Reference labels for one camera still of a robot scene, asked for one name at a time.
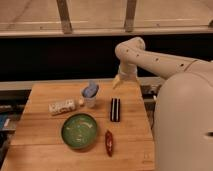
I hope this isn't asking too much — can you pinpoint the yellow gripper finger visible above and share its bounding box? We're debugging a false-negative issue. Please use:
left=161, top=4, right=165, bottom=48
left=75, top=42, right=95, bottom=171
left=135, top=76, right=141, bottom=84
left=112, top=76, right=121, bottom=89

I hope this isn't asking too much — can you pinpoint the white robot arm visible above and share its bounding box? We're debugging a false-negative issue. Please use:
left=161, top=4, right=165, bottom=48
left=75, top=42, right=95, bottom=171
left=113, top=37, right=213, bottom=171

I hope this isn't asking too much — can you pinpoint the black striped snack bar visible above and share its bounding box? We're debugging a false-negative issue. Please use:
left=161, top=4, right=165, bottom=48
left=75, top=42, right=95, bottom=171
left=110, top=98, right=120, bottom=122

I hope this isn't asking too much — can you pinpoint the blue crumpled cloth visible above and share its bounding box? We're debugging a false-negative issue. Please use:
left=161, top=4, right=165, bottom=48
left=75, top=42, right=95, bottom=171
left=82, top=81, right=99, bottom=98

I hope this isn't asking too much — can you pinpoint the white cup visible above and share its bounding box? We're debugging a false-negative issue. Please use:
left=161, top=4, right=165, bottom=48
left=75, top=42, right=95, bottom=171
left=82, top=89, right=96, bottom=108

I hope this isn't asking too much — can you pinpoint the white patterned bottle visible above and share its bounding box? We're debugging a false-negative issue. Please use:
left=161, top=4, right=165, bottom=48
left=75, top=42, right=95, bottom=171
left=49, top=99, right=84, bottom=116

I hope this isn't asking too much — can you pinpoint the green ceramic bowl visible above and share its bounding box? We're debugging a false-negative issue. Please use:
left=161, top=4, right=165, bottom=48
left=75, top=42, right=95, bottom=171
left=61, top=113, right=98, bottom=150

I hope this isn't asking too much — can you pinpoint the right metal window post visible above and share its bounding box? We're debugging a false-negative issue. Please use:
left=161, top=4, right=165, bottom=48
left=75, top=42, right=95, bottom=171
left=124, top=0, right=137, bottom=32

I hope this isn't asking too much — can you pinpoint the metal window post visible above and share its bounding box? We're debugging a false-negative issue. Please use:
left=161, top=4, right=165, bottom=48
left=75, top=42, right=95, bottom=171
left=124, top=0, right=137, bottom=32
left=56, top=0, right=72, bottom=34

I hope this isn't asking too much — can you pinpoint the left metal window post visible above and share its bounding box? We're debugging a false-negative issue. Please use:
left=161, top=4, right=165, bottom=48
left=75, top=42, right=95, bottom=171
left=56, top=0, right=72, bottom=34

